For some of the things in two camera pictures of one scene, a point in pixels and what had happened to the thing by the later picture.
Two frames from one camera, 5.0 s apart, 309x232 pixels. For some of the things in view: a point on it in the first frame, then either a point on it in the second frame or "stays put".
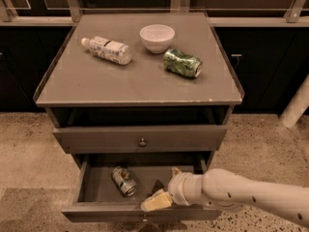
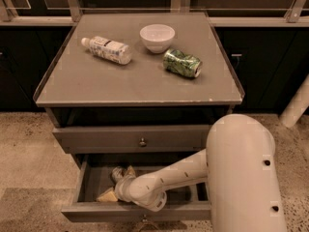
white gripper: [178, 187] → [123, 187]
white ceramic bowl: [156, 38] stays put
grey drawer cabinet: [140, 91] stays put
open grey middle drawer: [98, 201] stays put
